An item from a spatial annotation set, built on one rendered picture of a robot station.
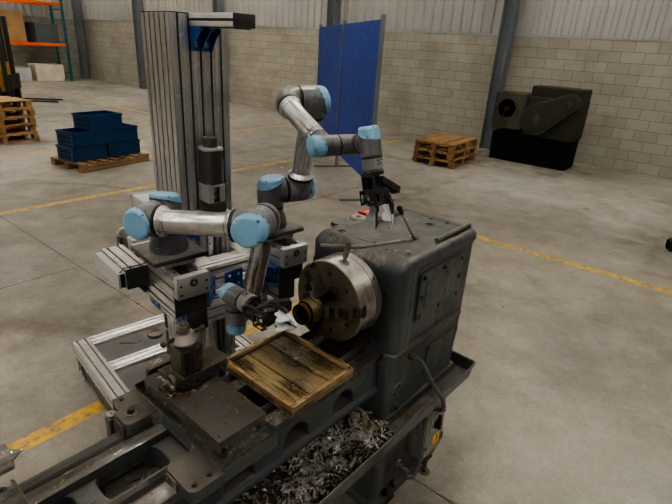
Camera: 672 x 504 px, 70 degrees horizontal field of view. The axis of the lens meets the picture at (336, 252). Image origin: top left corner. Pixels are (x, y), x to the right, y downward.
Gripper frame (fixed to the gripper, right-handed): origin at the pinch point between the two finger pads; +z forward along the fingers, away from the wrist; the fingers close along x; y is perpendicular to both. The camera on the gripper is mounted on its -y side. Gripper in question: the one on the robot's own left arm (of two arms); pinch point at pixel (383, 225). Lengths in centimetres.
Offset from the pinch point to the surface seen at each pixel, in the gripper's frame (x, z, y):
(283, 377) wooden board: -18, 44, 43
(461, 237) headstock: 8.6, 13.8, -40.1
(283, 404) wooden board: -7, 46, 53
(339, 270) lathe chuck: -7.4, 12.1, 18.6
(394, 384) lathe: -5, 66, -2
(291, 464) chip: -20, 78, 45
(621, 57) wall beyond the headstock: -136, -113, -982
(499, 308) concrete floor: -66, 123, -230
